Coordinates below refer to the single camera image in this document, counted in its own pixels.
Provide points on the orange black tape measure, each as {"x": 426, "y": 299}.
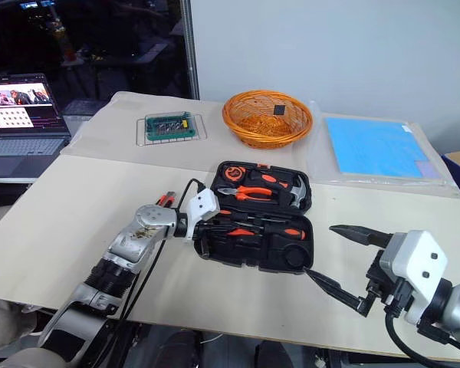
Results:
{"x": 234, "y": 173}

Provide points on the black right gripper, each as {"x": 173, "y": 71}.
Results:
{"x": 379, "y": 285}

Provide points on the grey metal frame post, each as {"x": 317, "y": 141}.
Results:
{"x": 191, "y": 57}

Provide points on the red grey utility knife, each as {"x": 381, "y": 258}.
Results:
{"x": 168, "y": 198}

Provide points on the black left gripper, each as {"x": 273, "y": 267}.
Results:
{"x": 205, "y": 232}

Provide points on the small black square object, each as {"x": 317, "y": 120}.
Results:
{"x": 279, "y": 110}

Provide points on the clear plastic bag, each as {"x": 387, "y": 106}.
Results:
{"x": 317, "y": 165}

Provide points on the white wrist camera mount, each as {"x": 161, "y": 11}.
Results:
{"x": 418, "y": 260}
{"x": 203, "y": 205}

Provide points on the open grey laptop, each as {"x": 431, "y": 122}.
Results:
{"x": 23, "y": 149}

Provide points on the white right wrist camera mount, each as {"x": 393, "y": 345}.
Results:
{"x": 418, "y": 260}

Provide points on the green screwdriver bit box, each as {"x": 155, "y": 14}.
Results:
{"x": 168, "y": 126}

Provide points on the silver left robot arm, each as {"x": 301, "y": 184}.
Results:
{"x": 138, "y": 237}

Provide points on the short orange black screwdriver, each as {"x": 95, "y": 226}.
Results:
{"x": 238, "y": 232}

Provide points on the long orange black screwdriver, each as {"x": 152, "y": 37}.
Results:
{"x": 289, "y": 233}

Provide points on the beige cloth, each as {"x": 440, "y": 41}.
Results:
{"x": 4, "y": 322}

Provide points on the blue sheet pad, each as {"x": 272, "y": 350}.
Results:
{"x": 368, "y": 145}

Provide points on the black plastic tool case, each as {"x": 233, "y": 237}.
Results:
{"x": 291, "y": 257}

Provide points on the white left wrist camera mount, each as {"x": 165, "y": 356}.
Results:
{"x": 203, "y": 205}

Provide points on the orange wicker basket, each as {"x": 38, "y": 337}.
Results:
{"x": 253, "y": 134}

